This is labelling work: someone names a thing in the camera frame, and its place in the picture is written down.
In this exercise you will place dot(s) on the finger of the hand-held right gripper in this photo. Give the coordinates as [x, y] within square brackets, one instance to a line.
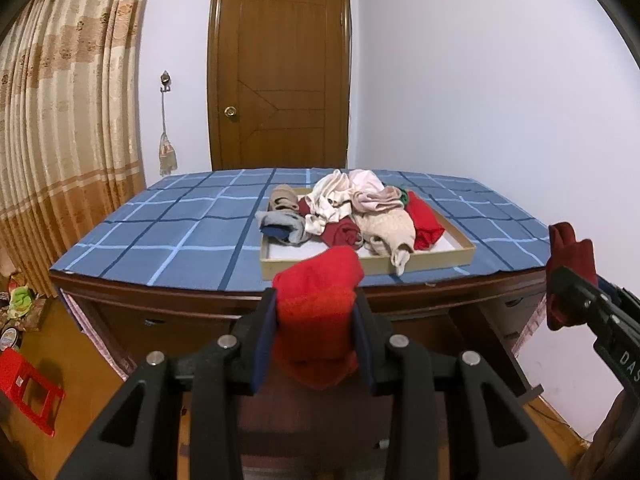
[580, 300]
[607, 287]

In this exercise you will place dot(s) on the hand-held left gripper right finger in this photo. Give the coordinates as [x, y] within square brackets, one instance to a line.
[367, 350]

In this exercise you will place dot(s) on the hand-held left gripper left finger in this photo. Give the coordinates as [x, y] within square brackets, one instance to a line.
[262, 345]

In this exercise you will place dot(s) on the navy blue underwear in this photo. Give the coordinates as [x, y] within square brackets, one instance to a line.
[272, 232]

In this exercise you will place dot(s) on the beige ribbed underwear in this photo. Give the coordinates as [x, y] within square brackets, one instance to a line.
[387, 232]

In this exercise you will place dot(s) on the grey underwear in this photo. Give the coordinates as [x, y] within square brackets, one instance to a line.
[285, 220]

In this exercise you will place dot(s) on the shallow cardboard tray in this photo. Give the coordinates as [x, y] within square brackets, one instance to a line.
[450, 247]

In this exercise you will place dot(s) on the beige socks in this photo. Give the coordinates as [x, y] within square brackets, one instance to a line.
[282, 200]

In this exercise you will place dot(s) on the pink striped underwear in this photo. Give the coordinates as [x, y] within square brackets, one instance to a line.
[380, 202]

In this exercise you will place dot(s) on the green underwear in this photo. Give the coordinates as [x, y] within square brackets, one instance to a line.
[404, 196]

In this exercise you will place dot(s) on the wooden desk side drawer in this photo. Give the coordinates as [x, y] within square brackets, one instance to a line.
[190, 330]
[515, 340]
[505, 310]

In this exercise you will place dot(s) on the round metal drawer knob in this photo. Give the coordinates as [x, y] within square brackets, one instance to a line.
[382, 444]

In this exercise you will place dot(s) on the dark wooden desk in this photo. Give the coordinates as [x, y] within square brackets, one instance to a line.
[200, 305]

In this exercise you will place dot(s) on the blue plaid tablecloth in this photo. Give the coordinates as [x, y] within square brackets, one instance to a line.
[175, 225]

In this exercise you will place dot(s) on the beige curtain tassel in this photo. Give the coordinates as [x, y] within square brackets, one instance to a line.
[167, 152]

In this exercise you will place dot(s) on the patterned brown bag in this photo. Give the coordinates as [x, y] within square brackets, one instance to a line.
[35, 315]

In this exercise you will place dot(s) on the brass door knob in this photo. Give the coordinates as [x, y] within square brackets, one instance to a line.
[230, 111]

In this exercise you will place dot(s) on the red plastic stool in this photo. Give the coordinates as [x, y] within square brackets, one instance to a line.
[30, 390]

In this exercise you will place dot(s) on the green crumpled bag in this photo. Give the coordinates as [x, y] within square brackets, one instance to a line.
[20, 299]

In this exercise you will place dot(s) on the round printed tin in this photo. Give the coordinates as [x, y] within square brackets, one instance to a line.
[7, 340]

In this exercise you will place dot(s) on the brown wooden door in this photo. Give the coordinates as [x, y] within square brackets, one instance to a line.
[280, 85]

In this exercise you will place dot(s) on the beige floral curtain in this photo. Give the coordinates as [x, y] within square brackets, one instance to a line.
[65, 135]

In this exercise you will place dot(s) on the metal wall hook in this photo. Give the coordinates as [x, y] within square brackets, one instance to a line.
[165, 80]

